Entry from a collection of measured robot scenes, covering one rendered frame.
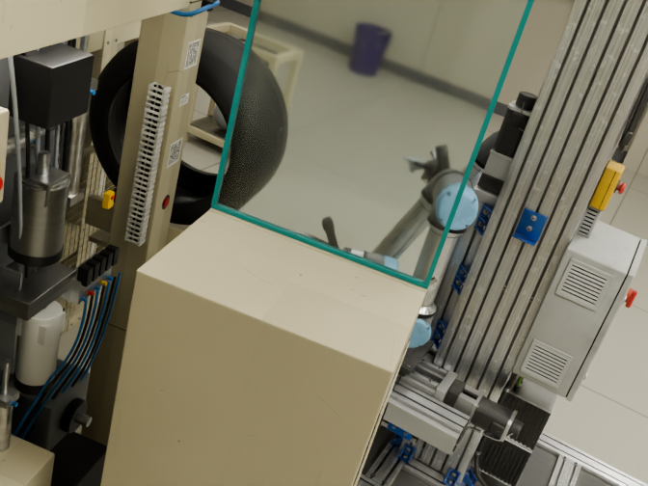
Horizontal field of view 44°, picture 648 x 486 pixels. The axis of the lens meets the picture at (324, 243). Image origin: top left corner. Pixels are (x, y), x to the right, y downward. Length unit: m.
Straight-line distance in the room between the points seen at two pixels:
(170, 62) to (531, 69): 6.40
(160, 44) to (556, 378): 1.54
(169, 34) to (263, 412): 1.02
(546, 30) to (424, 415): 6.10
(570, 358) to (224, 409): 1.24
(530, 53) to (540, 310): 5.92
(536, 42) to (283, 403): 6.91
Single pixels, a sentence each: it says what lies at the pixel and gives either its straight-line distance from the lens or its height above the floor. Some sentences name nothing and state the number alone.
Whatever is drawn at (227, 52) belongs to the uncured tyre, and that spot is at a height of 1.48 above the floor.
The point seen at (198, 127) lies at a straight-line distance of 5.55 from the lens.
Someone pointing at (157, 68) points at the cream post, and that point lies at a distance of 2.20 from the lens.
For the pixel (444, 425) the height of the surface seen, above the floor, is 0.63.
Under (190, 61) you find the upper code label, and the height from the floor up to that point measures 1.49.
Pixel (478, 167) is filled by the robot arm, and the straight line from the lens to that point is 2.87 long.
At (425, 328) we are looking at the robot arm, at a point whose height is 0.92.
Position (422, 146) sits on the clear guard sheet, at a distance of 1.73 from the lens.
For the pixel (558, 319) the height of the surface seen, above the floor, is 1.01.
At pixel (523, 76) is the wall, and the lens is 8.34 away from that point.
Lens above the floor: 2.13
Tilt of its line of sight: 27 degrees down
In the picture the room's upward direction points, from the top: 16 degrees clockwise
